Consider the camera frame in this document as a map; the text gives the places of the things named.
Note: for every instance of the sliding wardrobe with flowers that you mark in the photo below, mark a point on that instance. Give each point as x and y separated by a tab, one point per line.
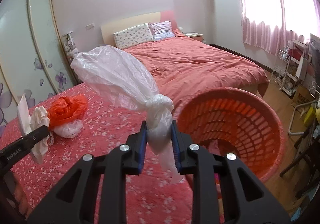
33	62

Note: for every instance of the clear plastic bag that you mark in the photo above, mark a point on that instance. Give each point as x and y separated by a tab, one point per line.
69	130

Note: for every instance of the salmon pink duvet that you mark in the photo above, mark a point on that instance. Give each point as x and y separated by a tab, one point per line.
184	68

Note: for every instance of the white wire rack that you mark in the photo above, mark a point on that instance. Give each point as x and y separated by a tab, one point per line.
279	72

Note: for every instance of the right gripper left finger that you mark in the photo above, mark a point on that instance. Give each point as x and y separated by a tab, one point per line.
94	186

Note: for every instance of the stuffed toys shelf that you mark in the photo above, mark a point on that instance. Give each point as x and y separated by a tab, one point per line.
69	46

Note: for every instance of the white floral pillow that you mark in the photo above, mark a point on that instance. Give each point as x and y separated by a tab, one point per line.
133	36

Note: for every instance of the beige wooden headboard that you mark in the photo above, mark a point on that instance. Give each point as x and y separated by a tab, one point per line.
108	29

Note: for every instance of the pink right nightstand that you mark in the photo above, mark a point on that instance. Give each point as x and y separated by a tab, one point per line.
195	36

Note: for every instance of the white paper tissue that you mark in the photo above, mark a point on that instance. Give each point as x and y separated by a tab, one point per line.
29	123

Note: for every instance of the purple striped pillow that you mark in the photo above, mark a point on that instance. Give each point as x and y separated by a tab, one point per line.
161	30

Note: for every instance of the orange plastic bag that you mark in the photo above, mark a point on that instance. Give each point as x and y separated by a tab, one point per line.
66	110

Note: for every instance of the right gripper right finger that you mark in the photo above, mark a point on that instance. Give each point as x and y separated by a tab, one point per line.
245	198

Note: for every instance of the cluttered white desk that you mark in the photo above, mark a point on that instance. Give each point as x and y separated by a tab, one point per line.
300	75

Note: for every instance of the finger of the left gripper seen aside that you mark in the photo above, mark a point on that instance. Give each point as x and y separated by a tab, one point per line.
20	148

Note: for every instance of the orange plastic laundry basket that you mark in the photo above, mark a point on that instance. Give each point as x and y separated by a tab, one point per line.
241	122

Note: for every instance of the pink window curtain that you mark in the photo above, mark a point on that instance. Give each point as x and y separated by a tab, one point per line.
271	24

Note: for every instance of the white knotted plastic bag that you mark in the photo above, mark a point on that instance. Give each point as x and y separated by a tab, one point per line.
123	80

